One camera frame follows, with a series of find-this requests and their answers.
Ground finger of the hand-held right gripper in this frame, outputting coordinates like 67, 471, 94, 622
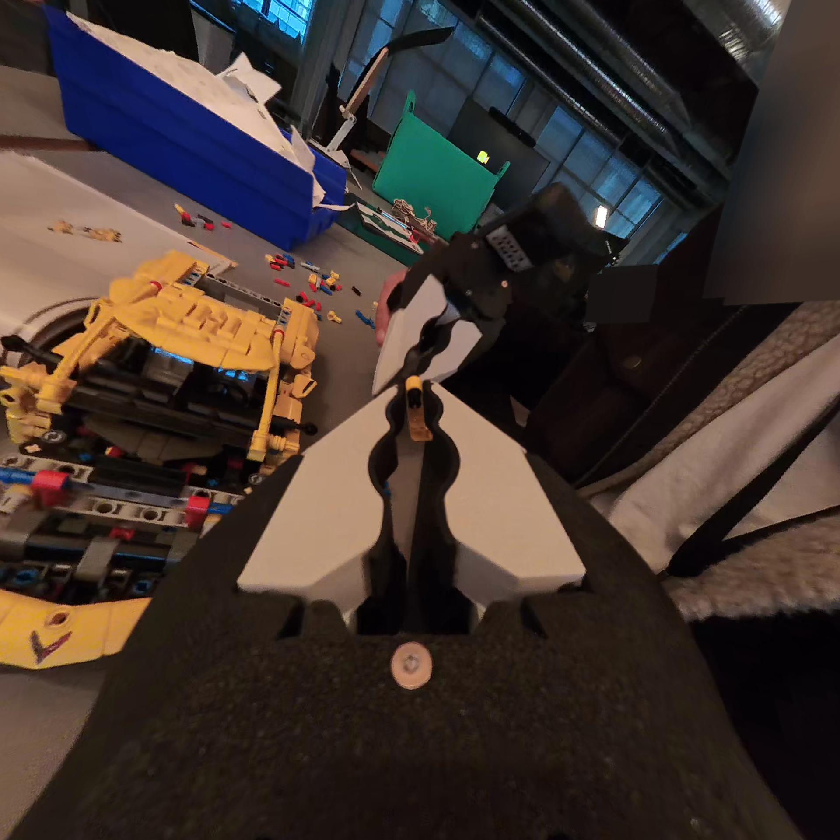
420, 308, 484, 385
371, 274, 455, 396

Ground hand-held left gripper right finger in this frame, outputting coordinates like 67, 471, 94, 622
408, 384, 586, 634

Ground person's right forearm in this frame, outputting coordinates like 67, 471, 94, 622
459, 308, 788, 487

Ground yellow connector brick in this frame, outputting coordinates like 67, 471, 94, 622
406, 375, 435, 442

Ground scattered small coloured bricks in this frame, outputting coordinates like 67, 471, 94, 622
174, 202, 380, 330

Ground green cutting mat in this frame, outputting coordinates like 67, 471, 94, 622
341, 193, 427, 257

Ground large paned window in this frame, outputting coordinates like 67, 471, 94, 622
249, 0, 316, 47

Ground small wooden model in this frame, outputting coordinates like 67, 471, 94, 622
392, 198, 441, 238

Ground grey desk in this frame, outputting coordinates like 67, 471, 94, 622
0, 62, 526, 840

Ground person's right hand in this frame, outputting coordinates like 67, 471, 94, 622
374, 270, 409, 347

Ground crumpled white paper wrappers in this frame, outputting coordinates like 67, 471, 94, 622
66, 10, 355, 212

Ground blue plastic bin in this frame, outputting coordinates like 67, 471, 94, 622
42, 3, 349, 250

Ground white instruction booklet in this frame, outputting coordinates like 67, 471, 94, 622
0, 150, 238, 342

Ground white shirt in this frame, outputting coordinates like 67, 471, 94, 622
591, 335, 840, 572

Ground yellow toy brick car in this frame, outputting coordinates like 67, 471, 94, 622
0, 249, 322, 670

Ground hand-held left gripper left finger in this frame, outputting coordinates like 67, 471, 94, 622
238, 386, 409, 634

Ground silver ventilation duct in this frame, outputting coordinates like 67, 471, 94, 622
682, 0, 788, 83

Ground dark wall screen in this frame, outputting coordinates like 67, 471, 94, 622
448, 98, 551, 210

